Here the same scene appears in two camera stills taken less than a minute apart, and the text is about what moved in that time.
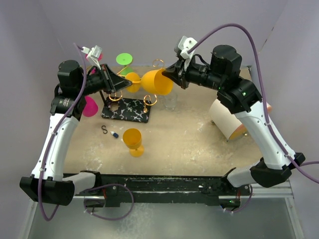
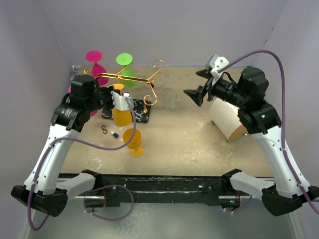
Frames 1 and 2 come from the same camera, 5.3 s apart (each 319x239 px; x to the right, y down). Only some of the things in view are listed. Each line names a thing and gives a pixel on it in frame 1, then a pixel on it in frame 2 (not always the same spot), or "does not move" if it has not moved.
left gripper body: x=100 y=79 → x=109 y=97
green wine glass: x=124 y=59 does not move
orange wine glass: x=132 y=139 does not move
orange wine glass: x=153 y=80 → x=121 y=118
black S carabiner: x=101 y=127 does not move
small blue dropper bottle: x=115 y=134 does not move
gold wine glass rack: x=128 y=110 → x=148 y=81
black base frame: x=111 y=186 does not move
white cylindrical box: x=227 y=121 does not move
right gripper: x=180 y=72 → x=198 y=94
